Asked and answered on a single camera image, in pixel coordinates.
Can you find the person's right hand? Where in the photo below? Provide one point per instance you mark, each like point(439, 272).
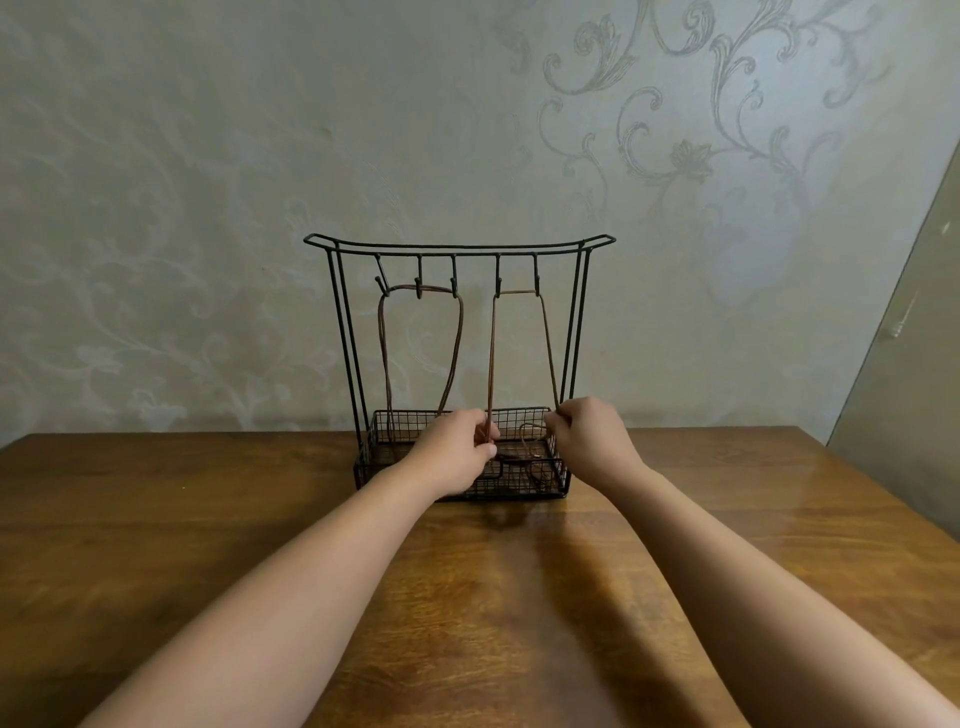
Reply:
point(596, 442)

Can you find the person's left hand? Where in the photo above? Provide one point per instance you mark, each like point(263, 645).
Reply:
point(448, 456)

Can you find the person's right fingers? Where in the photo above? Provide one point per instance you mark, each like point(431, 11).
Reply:
point(559, 427)

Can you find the person's left thumb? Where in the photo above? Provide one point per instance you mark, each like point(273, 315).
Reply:
point(484, 451)

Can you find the person's left forearm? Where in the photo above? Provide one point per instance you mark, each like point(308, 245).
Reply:
point(285, 600)

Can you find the person's right forearm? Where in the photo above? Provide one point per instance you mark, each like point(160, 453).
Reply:
point(750, 600)

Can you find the beige door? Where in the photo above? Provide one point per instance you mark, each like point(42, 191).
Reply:
point(907, 405)

